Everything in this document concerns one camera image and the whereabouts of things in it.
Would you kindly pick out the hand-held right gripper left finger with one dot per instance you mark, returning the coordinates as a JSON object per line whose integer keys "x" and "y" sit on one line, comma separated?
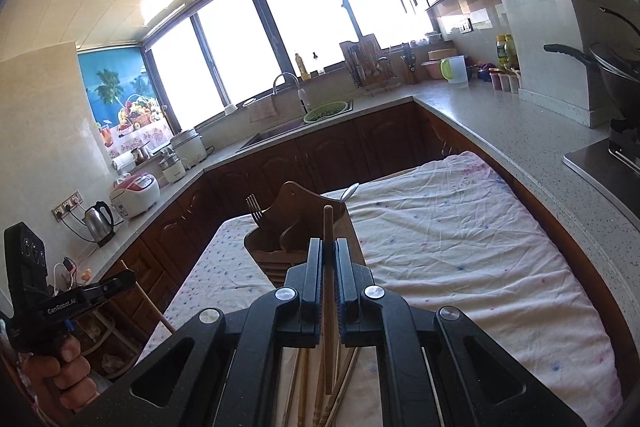
{"x": 316, "y": 287}

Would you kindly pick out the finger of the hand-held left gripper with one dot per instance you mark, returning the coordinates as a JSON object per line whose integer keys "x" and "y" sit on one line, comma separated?
{"x": 115, "y": 284}

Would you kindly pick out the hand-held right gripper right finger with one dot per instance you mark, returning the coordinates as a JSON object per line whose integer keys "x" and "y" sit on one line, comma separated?
{"x": 343, "y": 287}

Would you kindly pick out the wooden utensil holder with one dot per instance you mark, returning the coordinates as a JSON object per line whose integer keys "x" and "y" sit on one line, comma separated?
{"x": 280, "y": 227}

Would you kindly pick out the person's left hand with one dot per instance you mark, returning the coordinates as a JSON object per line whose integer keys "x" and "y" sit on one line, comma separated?
{"x": 62, "y": 377}

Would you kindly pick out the wooden stick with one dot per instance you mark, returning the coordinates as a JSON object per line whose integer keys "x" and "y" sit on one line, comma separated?
{"x": 150, "y": 299}

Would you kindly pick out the white storage rack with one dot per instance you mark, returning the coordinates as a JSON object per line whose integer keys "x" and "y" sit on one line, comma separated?
{"x": 112, "y": 342}

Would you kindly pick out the steel electric kettle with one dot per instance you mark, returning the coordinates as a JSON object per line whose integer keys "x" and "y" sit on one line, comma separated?
{"x": 99, "y": 224}

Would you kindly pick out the white and red rice cooker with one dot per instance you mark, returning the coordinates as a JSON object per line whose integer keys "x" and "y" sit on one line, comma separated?
{"x": 136, "y": 197}

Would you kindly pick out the metal spoon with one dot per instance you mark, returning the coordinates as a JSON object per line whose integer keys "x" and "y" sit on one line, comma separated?
{"x": 348, "y": 193}

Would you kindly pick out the metal fork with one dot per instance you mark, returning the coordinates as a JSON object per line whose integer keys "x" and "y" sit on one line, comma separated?
{"x": 255, "y": 209}

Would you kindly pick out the floral white blanket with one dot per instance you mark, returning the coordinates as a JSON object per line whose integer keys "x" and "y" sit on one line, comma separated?
{"x": 450, "y": 247}

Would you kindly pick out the paper towel roll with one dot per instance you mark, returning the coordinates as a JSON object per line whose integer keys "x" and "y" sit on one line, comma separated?
{"x": 124, "y": 163}

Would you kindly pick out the small white blender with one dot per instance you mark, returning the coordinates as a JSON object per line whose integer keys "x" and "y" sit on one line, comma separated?
{"x": 172, "y": 167}

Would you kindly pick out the wooden base cabinets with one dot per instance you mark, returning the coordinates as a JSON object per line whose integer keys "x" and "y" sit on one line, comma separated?
{"x": 310, "y": 152}

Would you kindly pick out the white electric cooker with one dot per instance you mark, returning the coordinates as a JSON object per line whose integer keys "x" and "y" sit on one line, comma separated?
{"x": 189, "y": 148}

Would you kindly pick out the steel kitchen sink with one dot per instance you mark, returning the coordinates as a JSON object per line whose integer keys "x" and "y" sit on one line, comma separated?
{"x": 280, "y": 132}

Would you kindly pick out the green colander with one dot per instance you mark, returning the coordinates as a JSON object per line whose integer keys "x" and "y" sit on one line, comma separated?
{"x": 324, "y": 113}

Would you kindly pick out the pink dish cloth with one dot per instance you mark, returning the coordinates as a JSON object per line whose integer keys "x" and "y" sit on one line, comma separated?
{"x": 262, "y": 109}

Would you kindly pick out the small white cup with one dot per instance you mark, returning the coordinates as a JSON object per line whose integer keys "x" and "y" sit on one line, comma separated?
{"x": 230, "y": 109}

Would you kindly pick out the curved metal faucet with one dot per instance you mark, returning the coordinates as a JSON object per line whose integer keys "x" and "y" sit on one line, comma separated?
{"x": 286, "y": 79}

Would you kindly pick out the yellow detergent bottle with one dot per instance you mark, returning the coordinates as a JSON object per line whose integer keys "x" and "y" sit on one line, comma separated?
{"x": 301, "y": 67}

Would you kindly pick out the knife block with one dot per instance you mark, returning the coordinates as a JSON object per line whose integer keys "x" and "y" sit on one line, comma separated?
{"x": 410, "y": 64}

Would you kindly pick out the pink plastic basin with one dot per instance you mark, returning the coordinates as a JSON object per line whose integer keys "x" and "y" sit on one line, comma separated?
{"x": 432, "y": 71}

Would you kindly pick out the white and green pitcher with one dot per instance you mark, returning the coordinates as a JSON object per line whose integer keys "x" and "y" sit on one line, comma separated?
{"x": 455, "y": 71}

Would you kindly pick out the beige lidded container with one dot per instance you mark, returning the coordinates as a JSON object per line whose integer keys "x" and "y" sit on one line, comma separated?
{"x": 442, "y": 55}

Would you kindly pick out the row of spice jars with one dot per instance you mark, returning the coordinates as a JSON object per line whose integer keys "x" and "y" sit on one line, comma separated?
{"x": 504, "y": 82}

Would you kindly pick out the large kitchen window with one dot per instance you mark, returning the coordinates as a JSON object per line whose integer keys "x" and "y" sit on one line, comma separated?
{"x": 300, "y": 17}

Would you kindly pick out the steel gas stove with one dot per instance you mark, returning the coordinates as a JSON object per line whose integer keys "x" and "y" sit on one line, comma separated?
{"x": 600, "y": 167}

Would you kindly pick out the yellow oil bottles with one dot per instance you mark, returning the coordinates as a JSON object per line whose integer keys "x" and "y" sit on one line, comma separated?
{"x": 505, "y": 52}

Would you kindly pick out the black wok with lid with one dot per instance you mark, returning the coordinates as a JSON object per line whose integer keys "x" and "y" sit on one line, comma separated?
{"x": 615, "y": 67}

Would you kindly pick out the wall socket strip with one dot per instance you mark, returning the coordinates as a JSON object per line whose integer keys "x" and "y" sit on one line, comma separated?
{"x": 67, "y": 205}

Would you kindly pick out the tropical fruit wall poster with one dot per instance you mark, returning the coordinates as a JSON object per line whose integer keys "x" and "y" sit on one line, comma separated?
{"x": 120, "y": 92}

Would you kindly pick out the white wall outlet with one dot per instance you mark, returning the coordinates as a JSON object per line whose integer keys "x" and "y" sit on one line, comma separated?
{"x": 465, "y": 26}

